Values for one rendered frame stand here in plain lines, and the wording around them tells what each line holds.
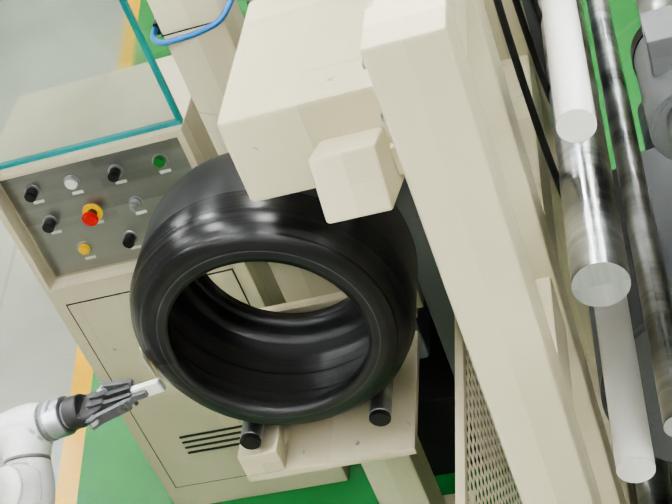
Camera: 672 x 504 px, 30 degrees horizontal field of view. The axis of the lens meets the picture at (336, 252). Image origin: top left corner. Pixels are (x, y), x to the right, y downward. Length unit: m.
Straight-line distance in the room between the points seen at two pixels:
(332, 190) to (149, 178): 1.44
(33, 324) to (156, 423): 1.45
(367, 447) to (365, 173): 1.02
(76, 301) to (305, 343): 0.84
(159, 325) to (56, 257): 0.98
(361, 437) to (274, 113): 1.04
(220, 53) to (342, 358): 0.70
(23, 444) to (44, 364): 1.96
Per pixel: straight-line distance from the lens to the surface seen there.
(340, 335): 2.72
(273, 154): 1.83
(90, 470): 4.21
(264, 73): 1.90
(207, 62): 2.49
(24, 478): 2.77
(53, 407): 2.79
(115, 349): 3.46
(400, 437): 2.63
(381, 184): 1.72
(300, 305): 2.81
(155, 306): 2.39
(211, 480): 3.78
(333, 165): 1.72
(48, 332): 4.90
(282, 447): 2.67
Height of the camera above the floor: 2.63
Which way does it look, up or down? 35 degrees down
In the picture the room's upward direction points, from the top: 23 degrees counter-clockwise
